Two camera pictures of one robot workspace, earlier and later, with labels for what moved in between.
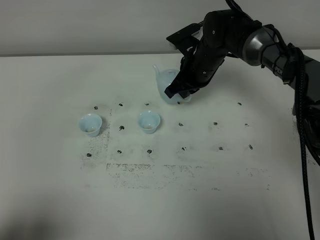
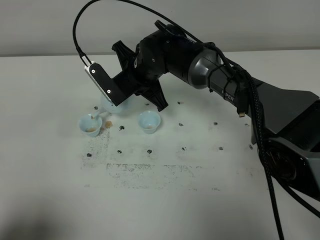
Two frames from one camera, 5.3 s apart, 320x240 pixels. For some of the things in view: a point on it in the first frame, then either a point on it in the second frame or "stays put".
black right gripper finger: [178, 85] → [125, 55]
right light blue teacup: [148, 121] stays put
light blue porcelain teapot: [163, 78] → [132, 105]
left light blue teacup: [90, 124] stays put
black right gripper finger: [185, 94] → [155, 94]
